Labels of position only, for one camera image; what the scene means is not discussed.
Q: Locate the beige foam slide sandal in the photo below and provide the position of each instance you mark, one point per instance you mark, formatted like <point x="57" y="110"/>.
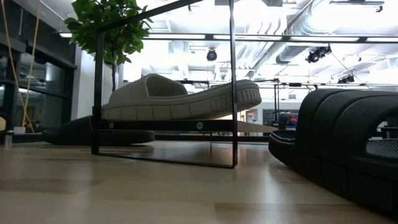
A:
<point x="174" y="109"/>

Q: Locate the black foam slide sandal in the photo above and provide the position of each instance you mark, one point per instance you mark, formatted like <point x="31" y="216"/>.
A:
<point x="77" y="133"/>
<point x="326" y="140"/>

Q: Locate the black metal shelf wood board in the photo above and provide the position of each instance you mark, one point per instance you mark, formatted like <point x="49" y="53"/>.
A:
<point x="233" y="62"/>

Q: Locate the blue storage bins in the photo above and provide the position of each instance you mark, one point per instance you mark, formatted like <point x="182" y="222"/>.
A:
<point x="284" y="119"/>

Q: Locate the red sign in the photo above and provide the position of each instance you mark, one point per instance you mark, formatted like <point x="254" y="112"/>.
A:
<point x="293" y="119"/>

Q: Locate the green leafy indoor tree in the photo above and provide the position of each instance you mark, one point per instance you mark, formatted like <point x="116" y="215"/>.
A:
<point x="118" y="40"/>

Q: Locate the black track spotlight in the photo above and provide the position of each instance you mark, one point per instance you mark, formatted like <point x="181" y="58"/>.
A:
<point x="315" y="55"/>
<point x="346" y="80"/>

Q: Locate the small white box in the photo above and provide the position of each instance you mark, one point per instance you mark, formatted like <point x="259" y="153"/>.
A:
<point x="19" y="130"/>

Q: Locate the silver metal cylinder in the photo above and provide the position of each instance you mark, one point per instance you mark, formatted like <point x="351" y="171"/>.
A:
<point x="8" y="138"/>

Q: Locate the black ceiling track fixture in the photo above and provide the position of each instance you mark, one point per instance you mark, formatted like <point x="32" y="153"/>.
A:
<point x="357" y="2"/>

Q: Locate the tan round object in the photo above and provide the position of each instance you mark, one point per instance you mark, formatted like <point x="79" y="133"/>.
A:
<point x="2" y="124"/>

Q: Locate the black ceiling dome camera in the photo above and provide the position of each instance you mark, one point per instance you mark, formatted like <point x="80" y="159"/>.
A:
<point x="211" y="55"/>

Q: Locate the black overhead light rail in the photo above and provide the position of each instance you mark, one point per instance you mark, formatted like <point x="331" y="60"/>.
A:
<point x="209" y="36"/>

